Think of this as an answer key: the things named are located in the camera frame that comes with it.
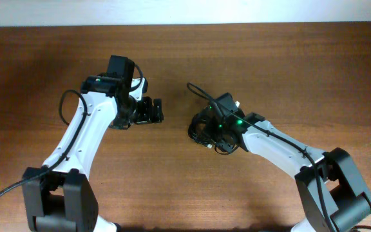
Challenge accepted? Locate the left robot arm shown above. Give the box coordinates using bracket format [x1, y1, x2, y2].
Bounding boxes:
[22, 55, 164, 232]

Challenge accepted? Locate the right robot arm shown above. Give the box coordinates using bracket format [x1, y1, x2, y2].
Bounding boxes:
[200, 93, 371, 231]

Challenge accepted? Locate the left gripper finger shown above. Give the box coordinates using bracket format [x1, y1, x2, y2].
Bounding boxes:
[142, 97, 155, 123]
[152, 99, 164, 123]

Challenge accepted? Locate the black usb cable coil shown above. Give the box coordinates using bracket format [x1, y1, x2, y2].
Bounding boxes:
[187, 101, 241, 155]

